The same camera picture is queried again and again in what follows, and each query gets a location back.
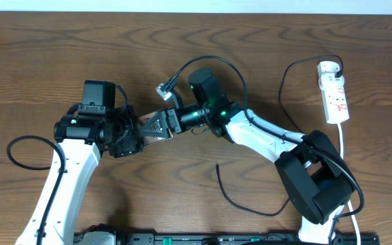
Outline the Galaxy S25 Ultra smartphone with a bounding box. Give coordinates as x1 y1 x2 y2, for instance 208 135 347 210
137 110 173 146

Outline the black USB charging cable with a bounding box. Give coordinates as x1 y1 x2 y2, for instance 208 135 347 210
215 54 344 218

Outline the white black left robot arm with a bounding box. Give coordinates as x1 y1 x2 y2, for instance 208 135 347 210
16 80 143 244

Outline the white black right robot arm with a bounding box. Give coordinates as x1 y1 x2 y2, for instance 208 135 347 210
140 68 357 244

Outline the white USB charger plug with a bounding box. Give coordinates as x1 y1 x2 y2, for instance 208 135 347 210
318 72 345 91

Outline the white power strip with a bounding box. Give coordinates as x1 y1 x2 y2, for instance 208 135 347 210
317 61 349 125

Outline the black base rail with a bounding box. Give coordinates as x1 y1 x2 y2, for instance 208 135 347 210
73 232 380 245

